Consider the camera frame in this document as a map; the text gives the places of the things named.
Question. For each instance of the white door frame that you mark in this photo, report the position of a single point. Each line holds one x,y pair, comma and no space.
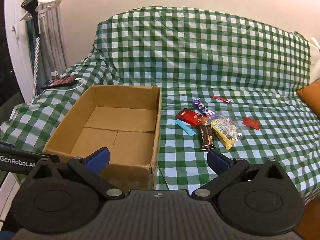
20,55

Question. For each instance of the cream sofa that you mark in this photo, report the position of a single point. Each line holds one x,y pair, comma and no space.
315,57

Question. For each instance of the clear bag of candies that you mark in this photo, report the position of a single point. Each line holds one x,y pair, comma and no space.
232,127

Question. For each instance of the dark glass door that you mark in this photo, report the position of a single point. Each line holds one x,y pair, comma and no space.
10,80

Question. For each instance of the red cookie packet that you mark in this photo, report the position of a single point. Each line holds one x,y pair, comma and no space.
188,117

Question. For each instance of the light blue stick packet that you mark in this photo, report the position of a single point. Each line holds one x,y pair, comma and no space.
184,127

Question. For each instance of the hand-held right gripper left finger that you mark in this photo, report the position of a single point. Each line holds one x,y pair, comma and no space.
98,158

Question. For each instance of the brown cardboard box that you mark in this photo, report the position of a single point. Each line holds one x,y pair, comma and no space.
120,120

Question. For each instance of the thin red stick packet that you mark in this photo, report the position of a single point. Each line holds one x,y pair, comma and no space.
221,99

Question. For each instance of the green checkered cloth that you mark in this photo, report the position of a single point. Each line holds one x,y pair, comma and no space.
200,55

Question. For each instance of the black garment steamer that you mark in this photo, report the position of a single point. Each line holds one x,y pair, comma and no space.
36,22

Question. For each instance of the black smartphone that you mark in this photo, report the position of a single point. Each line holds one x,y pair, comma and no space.
60,82

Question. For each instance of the yellow snack packet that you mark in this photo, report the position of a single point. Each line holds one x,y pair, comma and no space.
222,133

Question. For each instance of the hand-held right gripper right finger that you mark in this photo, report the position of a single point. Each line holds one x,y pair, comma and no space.
217,161

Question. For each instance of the purple snack packet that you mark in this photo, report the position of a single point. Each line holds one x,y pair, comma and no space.
201,107

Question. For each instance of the grey curtain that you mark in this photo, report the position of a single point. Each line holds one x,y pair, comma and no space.
50,42

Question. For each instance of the orange cushion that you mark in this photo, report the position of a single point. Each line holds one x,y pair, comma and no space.
312,95

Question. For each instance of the white plastic hanger rack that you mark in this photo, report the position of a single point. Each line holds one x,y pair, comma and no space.
53,1

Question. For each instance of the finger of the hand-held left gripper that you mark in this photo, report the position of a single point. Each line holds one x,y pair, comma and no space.
20,162

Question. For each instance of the dark brown chocolate bar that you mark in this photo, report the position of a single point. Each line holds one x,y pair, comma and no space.
207,137

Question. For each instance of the red square packet gold print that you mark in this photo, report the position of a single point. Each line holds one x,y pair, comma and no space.
250,123

